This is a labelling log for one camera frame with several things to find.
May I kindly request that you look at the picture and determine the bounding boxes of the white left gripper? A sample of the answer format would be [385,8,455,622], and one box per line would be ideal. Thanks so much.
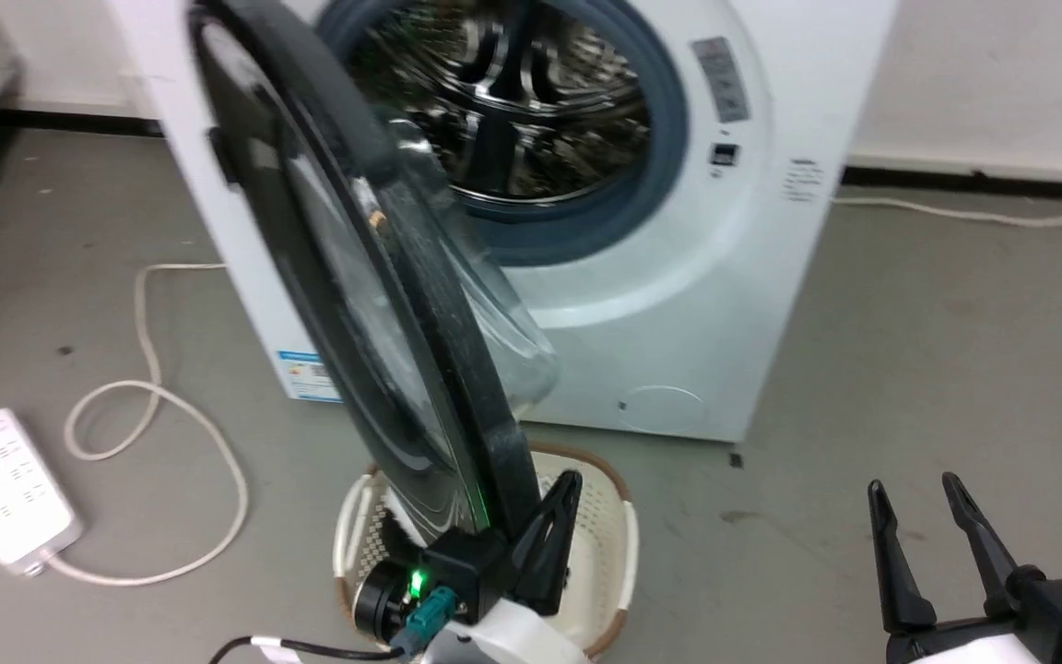
[420,469,591,664]

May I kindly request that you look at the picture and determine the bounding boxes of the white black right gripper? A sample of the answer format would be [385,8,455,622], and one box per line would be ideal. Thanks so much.
[867,471,1053,664]

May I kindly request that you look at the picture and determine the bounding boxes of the black round glass washer door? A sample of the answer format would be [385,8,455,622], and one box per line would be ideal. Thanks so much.
[187,0,562,547]

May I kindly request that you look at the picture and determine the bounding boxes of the white front-load washing machine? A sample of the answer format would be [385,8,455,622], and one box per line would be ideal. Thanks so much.
[107,0,901,445]

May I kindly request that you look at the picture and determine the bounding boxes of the blue-grey door gasket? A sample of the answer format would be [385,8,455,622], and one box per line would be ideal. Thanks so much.
[313,0,691,269]

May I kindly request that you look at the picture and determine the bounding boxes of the white brown-rimmed laundry basket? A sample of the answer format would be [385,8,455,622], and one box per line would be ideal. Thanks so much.
[332,442,641,661]

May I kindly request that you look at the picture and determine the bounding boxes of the blue white energy label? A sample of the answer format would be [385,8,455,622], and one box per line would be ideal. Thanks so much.
[277,350,344,404]

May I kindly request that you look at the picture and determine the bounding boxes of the small printed text sticker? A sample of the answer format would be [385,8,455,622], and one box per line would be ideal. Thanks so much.
[783,158,827,204]

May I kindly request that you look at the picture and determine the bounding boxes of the steel washer drum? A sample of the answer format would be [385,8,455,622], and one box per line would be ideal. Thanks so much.
[345,0,654,206]

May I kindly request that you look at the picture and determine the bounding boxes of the grey sticker on washer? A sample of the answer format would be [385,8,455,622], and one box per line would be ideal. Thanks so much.
[689,36,752,125]

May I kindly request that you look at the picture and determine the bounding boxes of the white power strip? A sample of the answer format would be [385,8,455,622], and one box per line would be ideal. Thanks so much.
[0,408,86,578]

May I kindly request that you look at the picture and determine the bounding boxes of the white cable along wall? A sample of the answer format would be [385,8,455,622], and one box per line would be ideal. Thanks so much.
[830,195,1062,230]

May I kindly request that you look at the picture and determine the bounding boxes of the white power strip cable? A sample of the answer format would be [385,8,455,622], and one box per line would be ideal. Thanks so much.
[41,262,251,589]

